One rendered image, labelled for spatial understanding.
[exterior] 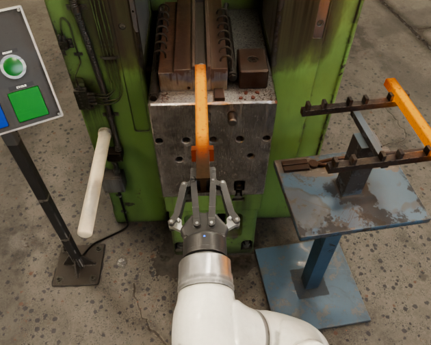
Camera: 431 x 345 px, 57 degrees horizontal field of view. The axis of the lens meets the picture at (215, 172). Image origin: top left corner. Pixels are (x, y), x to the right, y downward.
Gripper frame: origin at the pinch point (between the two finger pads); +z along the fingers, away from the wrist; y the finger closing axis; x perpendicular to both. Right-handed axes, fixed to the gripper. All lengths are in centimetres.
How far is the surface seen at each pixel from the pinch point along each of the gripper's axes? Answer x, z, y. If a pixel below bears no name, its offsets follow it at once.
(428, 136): -10, 17, 57
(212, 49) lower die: -8, 53, 4
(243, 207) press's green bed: -69, 37, 15
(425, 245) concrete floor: -107, 39, 104
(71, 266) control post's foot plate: -106, 33, -62
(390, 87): -11, 37, 54
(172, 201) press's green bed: -63, 37, -13
